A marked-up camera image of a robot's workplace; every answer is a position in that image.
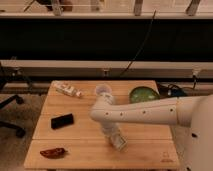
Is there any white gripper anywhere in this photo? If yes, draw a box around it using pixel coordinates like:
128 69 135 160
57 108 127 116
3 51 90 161
101 122 127 143

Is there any white sponge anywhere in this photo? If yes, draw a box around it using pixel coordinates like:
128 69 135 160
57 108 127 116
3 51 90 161
107 134 127 151

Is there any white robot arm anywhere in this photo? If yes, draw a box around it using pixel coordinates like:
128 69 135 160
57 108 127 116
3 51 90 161
90 93 213 171

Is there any green bowl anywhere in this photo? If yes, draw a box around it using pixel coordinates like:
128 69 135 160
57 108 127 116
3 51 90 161
129 86 160 103

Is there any clear plastic cup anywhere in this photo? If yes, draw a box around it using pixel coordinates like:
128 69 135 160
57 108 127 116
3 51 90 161
95 84 112 96

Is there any black rectangular box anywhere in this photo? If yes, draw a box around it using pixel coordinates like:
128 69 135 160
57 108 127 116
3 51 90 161
51 114 74 129

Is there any white tube package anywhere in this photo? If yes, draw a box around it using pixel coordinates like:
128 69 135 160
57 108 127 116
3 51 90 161
53 81 82 98

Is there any red chili pepper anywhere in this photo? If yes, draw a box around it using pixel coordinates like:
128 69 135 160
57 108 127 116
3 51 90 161
40 148 66 158

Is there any blue device on floor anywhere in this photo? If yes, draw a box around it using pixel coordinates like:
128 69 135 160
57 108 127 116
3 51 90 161
169 90 187 97

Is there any black office chair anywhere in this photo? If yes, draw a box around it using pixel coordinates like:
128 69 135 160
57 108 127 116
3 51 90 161
0 63 27 138

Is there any black hanging cable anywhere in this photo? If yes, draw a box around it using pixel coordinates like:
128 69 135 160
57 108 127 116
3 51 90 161
119 9 158 77

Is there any black floor cable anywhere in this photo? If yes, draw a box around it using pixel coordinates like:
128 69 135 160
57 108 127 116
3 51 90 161
157 83 196 100

